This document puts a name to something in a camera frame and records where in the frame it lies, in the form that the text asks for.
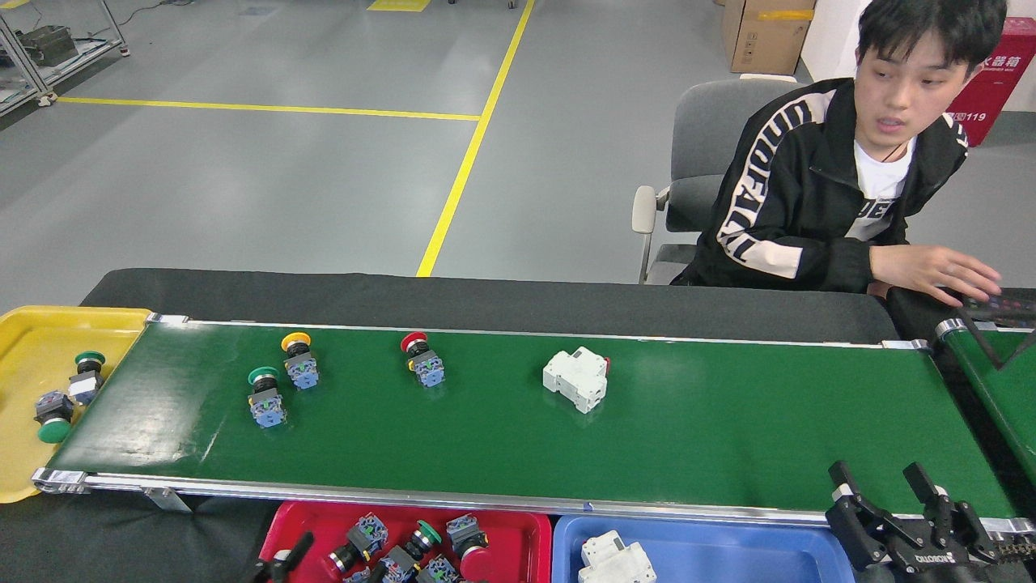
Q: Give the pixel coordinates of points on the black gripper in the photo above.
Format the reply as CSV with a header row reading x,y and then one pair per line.
x,y
931,563

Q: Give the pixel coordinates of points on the grey metal case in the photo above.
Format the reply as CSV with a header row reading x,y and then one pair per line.
x,y
48,46

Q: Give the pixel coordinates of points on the person's right hand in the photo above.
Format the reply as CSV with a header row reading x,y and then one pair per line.
x,y
931,271

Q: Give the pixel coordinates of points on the long green conveyor belt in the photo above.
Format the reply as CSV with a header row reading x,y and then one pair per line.
x,y
728,421

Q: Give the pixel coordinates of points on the person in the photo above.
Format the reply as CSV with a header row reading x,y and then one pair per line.
x,y
785,186

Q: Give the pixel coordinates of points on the red plastic bin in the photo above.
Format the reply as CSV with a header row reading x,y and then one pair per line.
x,y
518,534

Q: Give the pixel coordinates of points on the white circuit breaker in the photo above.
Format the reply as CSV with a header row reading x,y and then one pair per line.
x,y
615,563
576,379

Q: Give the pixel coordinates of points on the grey office chair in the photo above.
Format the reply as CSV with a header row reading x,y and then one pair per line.
x,y
704,138

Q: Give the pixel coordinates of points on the green feeder conveyor belt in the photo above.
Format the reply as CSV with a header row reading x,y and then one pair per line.
x,y
1012,405

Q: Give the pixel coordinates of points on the yellow plastic tray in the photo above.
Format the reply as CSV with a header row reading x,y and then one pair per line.
x,y
20,356

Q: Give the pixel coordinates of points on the yellow push button switch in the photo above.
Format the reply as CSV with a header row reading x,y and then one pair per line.
x,y
302,374

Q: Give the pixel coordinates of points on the blue plastic bin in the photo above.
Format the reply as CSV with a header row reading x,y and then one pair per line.
x,y
728,559

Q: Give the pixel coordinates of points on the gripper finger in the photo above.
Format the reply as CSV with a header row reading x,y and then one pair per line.
x,y
298,551

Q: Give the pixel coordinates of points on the brown cardboard box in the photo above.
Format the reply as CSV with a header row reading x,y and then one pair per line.
x,y
769,36

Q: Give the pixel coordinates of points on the silver metal rack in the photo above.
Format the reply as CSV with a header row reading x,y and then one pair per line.
x,y
16,93

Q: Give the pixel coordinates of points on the red fire extinguisher box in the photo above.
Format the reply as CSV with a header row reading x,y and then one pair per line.
x,y
1004,89

